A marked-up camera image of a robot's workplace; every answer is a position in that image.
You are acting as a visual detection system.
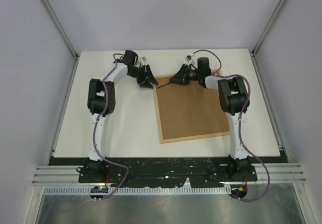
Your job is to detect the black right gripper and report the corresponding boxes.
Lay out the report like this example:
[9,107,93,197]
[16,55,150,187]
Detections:
[169,64,200,86]

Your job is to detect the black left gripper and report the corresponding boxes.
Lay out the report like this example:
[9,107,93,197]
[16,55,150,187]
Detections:
[128,65,158,89]

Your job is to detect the wooden picture frame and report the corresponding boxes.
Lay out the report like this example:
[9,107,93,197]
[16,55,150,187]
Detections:
[153,75,229,144]

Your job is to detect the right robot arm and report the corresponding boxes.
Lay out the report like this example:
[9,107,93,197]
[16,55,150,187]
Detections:
[169,57,251,181]

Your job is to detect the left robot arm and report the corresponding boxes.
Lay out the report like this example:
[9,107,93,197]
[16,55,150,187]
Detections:
[86,50,158,183]

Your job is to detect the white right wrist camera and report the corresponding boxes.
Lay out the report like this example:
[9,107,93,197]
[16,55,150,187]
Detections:
[185,53,196,67]

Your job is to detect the black speckled base plate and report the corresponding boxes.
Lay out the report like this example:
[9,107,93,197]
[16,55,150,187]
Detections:
[49,155,259,188]

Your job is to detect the left aluminium corner post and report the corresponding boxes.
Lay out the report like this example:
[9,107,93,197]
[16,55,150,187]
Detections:
[31,0,79,60]

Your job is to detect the aluminium corner post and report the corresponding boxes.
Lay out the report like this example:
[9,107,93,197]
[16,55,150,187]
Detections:
[31,0,79,60]
[251,0,299,57]

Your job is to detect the aluminium rail across front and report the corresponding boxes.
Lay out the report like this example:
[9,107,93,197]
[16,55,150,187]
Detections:
[32,163,306,188]

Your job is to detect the right aluminium corner post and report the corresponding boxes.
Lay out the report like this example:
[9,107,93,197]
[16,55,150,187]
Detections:
[251,0,299,57]

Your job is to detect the white slotted cable duct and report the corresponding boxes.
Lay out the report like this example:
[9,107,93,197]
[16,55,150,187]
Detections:
[43,185,231,196]

